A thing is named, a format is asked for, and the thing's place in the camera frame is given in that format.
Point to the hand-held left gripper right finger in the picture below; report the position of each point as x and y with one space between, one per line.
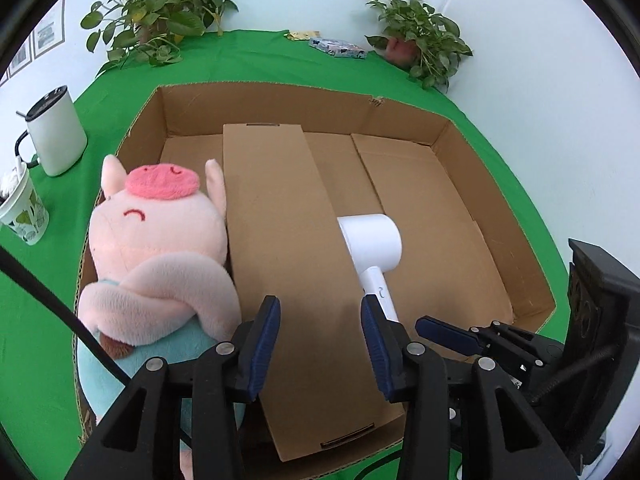
377 350

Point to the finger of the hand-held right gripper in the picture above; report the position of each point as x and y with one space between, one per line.
447 335

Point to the small plant in brown pot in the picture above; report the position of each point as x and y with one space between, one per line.
415 35

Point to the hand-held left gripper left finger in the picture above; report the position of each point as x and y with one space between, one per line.
262 345

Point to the wall of framed certificates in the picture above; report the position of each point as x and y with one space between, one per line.
45 35

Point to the large leafy potted plant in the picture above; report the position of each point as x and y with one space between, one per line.
160 5

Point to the white mug with lid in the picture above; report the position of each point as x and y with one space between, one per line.
57 135

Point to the white hair dryer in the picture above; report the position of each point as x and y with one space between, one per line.
372 242

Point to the long cardboard box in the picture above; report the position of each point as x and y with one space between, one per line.
280 220

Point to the pink and teal plush pig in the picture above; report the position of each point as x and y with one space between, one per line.
160 240

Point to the large cardboard box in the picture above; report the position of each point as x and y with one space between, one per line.
415 185

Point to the yellow paper packet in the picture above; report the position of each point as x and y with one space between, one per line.
300 35

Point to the patterned tissue packet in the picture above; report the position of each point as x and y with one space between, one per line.
337 47

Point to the leaf-patterned paper cup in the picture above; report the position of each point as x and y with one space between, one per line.
25 215

